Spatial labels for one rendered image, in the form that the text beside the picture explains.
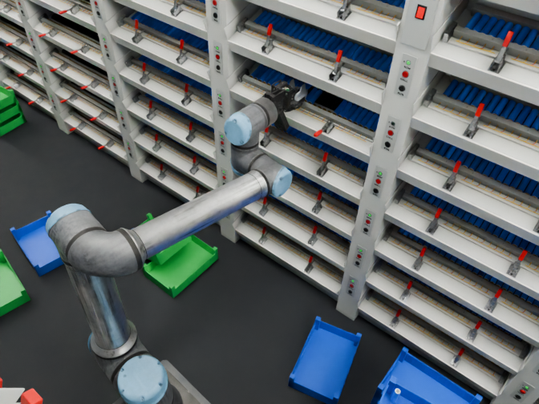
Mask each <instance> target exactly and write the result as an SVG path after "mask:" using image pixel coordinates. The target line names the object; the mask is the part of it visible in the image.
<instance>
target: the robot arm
mask: <svg viewBox="0 0 539 404"><path fill-rule="evenodd" d="M278 82H279V84H278V85H276V86H275V84H276V83H278ZM276 83H274V84H272V86H271V94H270V93H269V92H266V93H265V98H264V97H262V98H260V99H257V100H256V101H254V102H252V103H251V104H250V105H248V106H247V107H244V108H243V109H241V110H240V111H238V112H236V113H234V114H232V115H231V116H230V117H229V118H228V119H227V120H226V121H225V125H224V131H225V136H226V137H227V139H228V140H229V142H230V143H231V157H230V163H231V168H232V170H233V171H234V173H236V174H237V175H239V176H241V177H238V178H236V179H235V180H232V181H230V182H228V183H227V184H224V185H222V186H220V187H219V188H216V189H214V190H212V191H210V192H207V193H205V194H204V195H202V196H199V197H197V198H196V199H194V200H191V201H189V202H188V203H185V204H182V205H181V206H179V207H177V208H174V209H173V210H171V211H169V212H166V213H165V214H163V215H161V216H158V217H156V218H154V219H152V220H150V221H148V222H146V223H144V224H142V225H140V226H138V227H136V228H133V229H131V230H128V229H126V228H119V229H117V230H115V231H113V232H107V230H106V229H105V228H104V227H103V226H102V225H101V224H100V222H99V221H98V220H97V219H96V218H94V216H93V215H92V214H91V212H90V210H88V209H86V208H85V207H84V206H82V205H81V204H67V205H64V206H62V207H61V208H58V209H57V210H55V211H54V212H53V213H52V214H51V216H50V217H49V218H48V219H47V222H46V232H47V235H48V236H49V237H50V238H51V239H52V240H53V242H54V243H55V246H56V248H57V250H58V252H59V255H60V257H61V260H62V262H63V263H64V264H65V266H66V269H67V272H68V274H69V276H70V279H71V282H72V284H73V286H74V288H75V291H76V293H77V296H78V298H79V301H80V304H81V306H82V308H83V311H84V313H85V315H86V318H87V321H88V323H89V326H90V327H91V331H92V333H91V335H90V337H89V338H88V343H87V344H88V349H89V350H90V352H91V355H92V357H93V358H94V359H95V360H96V361H97V362H98V364H99V366H100V367H101V368H102V370H103V371H104V373H105V374H106V375H107V377H108V378H109V380H110V381H111V383H112V385H113V386H114V387H115V388H116V390H117V391H118V393H119V394H120V396H121V397H122V399H123V400H124V401H125V403H126V404H183V400H182V397H181V395H180V392H179V391H178V389H177V388H176V387H175V386H174V385H172V384H170V382H169V380H168V375H167V372H166V370H165V368H164V366H163V365H162V364H161V363H160V362H159V361H158V360H157V359H156V358H154V357H153V356H152V355H151V354H150V353H149V352H148V351H147V349H146V348H145V347H144V345H143V344H142V343H141V341H140V339H139V337H138V333H137V331H136V327H135V326H134V324H133V323H132V322H131V321H129V320H128V319H127V318H126V315H125V312H124V307H123V305H122V302H121V300H120V295H119V292H118V289H117V286H116V282H115V278H114V277H122V276H127V275H129V274H132V273H134V272H136V271H138V270H140V269H142V268H143V267H144V262H145V260H146V259H148V258H149V257H152V256H154V255H156V254H157V253H159V252H161V251H163V250H165V249H167V248H169V247H170V246H172V245H174V244H176V243H178V242H180V241H182V240H183V239H185V238H187V237H189V236H191V235H193V234H194V233H196V232H199V231H200V230H202V229H204V228H206V227H208V226H210V225H211V224H214V223H216V222H217V221H219V220H221V219H223V218H225V217H227V216H228V215H230V214H232V213H234V212H236V211H238V210H240V209H241V208H244V207H245V206H247V205H249V204H252V203H253V202H254V201H256V200H259V199H261V198H264V197H265V196H268V195H269V194H272V195H273V196H276V197H279V196H282V195H283V194H285V193H286V191H287V190H288V189H289V187H290V185H291V182H292V173H291V172H290V171H289V170H288V169H287V168H286V167H285V166H282V165H281V164H280V163H278V162H277V161H276V160H274V159H272V158H271V157H270V156H268V155H267V154H265V153H264V152H263V151H261V150H260V149H259V134H260V132H261V131H263V130H264V129H266V128H267V127H268V126H270V125H271V124H272V123H274V125H275V127H276V128H277V129H279V130H281V131H286V130H287V129H288V127H289V126H290V125H289V124H288V121H287V119H286V116H285V113H284V112H289V111H292V110H295V109H297V108H300V107H301V106H302V105H303V103H304V102H305V99H306V97H307V94H308V89H306V85H305V83H304V84H302V86H301V87H299V86H296V87H295V83H294V79H291V80H290V85H289V84H288V82H286V81H282V80H281V79H280V80H278V81H277V82H276Z"/></svg>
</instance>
